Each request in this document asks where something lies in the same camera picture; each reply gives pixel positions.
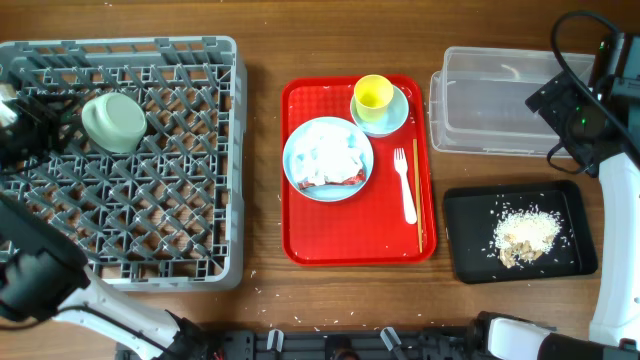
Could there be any pale green bowl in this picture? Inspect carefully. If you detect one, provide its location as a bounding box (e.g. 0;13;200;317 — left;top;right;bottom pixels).
81;93;147;153

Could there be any yellow plastic cup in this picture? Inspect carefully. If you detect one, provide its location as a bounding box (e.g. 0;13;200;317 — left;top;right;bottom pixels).
354;74;394;122

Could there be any red snack wrapper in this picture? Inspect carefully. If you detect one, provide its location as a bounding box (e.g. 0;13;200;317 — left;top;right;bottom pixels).
298;170;366;190

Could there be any white paper napkin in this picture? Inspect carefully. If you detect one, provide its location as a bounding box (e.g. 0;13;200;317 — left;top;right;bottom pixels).
291;123;365;186

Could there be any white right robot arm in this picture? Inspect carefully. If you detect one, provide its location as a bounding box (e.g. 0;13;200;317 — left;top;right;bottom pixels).
469;152;639;360

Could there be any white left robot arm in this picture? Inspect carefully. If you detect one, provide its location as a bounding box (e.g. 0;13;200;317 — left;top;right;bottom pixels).
1;95;224;359

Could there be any clear plastic waste bin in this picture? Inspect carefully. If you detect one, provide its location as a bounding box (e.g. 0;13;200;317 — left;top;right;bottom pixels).
428;46;596;159

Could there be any grey plastic dishwasher rack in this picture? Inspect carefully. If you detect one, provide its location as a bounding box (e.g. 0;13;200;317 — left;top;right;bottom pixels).
1;36;247;292

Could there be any black food waste tray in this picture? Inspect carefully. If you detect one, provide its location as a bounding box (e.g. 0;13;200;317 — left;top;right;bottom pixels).
444;180;598;284

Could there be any pile of rice scraps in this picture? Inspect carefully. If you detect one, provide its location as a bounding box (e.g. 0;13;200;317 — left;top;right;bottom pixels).
487;204;572;269

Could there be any small light blue bowl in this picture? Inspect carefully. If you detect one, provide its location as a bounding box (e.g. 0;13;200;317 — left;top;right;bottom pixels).
350;86;409;138

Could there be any wooden chopstick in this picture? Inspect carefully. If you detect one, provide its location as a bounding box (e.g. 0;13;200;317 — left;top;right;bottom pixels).
412;138;424;254

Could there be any white plastic fork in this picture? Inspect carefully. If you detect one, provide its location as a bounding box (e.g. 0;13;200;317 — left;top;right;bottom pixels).
393;148;417;224

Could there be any large light blue plate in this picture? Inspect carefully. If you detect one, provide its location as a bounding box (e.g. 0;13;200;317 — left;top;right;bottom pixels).
282;116;374;202

